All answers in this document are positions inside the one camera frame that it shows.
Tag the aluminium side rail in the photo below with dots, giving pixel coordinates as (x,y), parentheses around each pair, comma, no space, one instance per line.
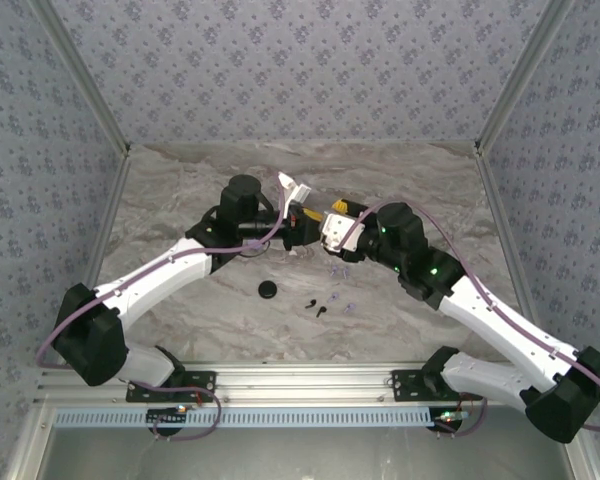
(505,230)
(105,225)

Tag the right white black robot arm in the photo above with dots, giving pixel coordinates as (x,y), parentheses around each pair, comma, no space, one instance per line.
(495,310)

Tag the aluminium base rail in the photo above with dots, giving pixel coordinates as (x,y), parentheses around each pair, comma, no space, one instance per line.
(300,382)

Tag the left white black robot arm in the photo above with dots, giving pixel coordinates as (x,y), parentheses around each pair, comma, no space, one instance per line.
(150,280)

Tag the aluminium corner post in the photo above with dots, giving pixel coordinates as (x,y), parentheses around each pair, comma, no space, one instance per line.
(82,75)
(522,75)

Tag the black earbud charging case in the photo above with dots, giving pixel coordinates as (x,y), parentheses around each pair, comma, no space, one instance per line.
(267,289)

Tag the black controller board with LED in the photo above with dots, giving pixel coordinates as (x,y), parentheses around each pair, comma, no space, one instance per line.
(447,420)
(167,416)

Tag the black earbud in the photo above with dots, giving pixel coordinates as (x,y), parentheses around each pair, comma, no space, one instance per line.
(320,311)
(310,303)

